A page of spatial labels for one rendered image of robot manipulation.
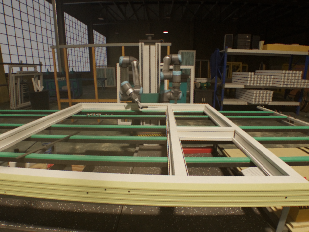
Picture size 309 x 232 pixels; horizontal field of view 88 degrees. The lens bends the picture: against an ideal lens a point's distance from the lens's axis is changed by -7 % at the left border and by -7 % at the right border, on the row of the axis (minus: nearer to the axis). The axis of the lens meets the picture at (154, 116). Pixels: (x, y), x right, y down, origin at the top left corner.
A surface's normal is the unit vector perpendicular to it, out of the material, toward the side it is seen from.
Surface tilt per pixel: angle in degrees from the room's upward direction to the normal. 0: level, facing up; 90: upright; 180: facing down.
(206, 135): 90
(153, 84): 90
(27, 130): 90
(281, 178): 0
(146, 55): 90
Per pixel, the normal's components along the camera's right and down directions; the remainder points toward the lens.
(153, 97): 0.09, 0.26
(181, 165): 0.00, -0.97
